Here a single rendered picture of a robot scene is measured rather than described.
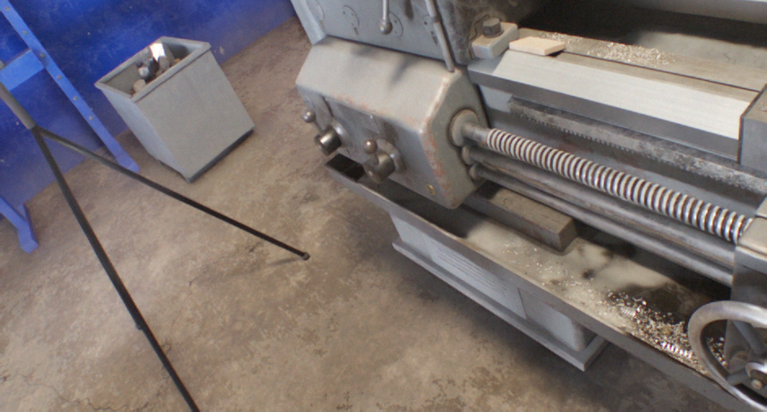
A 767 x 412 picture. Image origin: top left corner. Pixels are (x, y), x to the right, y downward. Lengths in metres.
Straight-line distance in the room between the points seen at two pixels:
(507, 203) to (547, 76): 0.40
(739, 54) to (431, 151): 0.61
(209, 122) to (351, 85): 1.74
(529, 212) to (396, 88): 0.41
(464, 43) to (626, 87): 0.31
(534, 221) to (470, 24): 0.46
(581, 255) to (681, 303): 0.23
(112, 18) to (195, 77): 1.36
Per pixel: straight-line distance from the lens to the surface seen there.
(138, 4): 4.16
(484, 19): 1.10
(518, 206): 1.30
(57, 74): 3.61
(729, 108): 0.87
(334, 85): 1.34
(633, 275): 1.22
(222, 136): 3.00
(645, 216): 0.96
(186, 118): 2.90
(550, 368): 1.58
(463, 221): 1.40
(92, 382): 2.43
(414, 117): 1.10
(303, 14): 1.54
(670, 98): 0.90
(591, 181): 0.96
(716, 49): 1.23
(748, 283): 0.80
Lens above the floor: 1.36
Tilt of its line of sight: 38 degrees down
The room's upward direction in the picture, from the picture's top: 26 degrees counter-clockwise
